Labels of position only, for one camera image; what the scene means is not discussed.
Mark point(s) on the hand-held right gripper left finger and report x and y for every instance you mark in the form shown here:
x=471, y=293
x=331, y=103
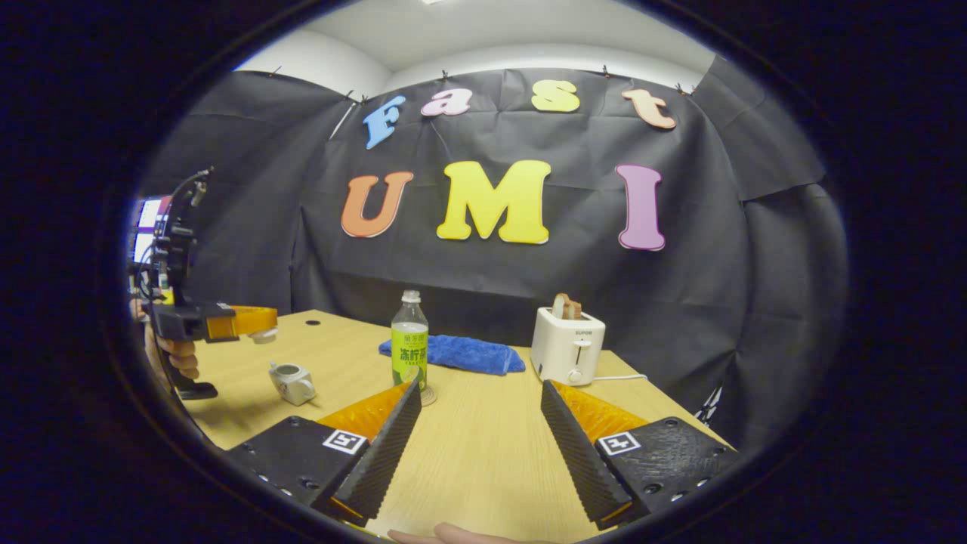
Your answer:
x=381, y=461

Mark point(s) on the green label water bottle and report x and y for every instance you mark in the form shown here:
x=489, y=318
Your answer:
x=409, y=347

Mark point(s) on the black backdrop cloth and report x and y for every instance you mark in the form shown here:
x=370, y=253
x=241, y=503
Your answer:
x=529, y=287

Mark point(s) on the computer monitor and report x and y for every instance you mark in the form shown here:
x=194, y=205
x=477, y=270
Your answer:
x=147, y=227

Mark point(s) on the bread slice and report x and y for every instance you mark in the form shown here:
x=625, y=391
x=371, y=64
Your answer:
x=566, y=306

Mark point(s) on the round wooden coaster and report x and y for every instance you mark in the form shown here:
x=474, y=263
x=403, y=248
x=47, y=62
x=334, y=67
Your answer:
x=427, y=397

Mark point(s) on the white toaster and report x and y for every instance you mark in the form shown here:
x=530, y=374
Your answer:
x=566, y=347

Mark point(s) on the blue towel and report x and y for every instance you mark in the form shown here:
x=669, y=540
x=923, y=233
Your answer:
x=468, y=353

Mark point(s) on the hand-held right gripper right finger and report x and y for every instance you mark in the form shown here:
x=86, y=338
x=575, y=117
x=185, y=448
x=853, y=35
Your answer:
x=578, y=461

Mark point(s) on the white teacup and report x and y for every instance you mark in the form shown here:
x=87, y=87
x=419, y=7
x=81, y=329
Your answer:
x=293, y=381

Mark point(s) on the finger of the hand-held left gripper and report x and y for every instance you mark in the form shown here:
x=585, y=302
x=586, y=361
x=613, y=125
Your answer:
x=242, y=321

